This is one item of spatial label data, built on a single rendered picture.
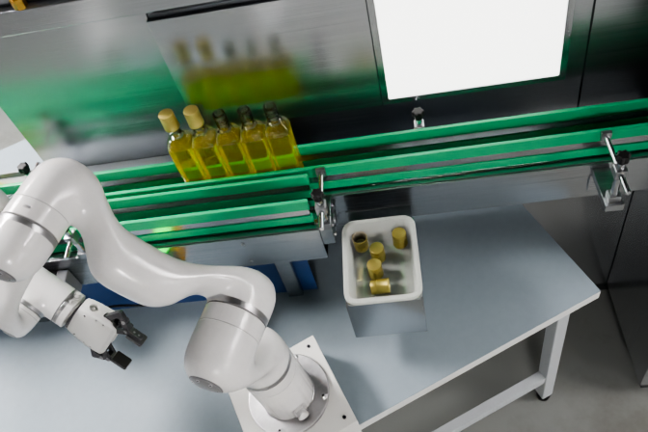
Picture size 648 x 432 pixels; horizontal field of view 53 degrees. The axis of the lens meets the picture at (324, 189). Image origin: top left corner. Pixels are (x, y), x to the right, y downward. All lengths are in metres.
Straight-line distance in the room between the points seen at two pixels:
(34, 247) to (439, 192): 0.92
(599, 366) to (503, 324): 0.86
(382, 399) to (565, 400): 0.96
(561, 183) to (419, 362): 0.55
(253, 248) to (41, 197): 0.62
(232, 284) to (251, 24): 0.57
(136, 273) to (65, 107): 0.71
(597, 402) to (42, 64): 1.97
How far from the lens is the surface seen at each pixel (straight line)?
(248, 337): 1.20
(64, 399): 1.92
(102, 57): 1.62
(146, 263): 1.16
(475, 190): 1.61
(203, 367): 1.18
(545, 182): 1.64
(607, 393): 2.48
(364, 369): 1.67
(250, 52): 1.51
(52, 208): 1.14
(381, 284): 1.51
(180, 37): 1.50
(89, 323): 1.56
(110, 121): 1.77
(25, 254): 1.12
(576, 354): 2.52
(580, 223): 2.19
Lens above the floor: 2.27
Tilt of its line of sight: 50 degrees down
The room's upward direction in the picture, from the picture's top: 17 degrees counter-clockwise
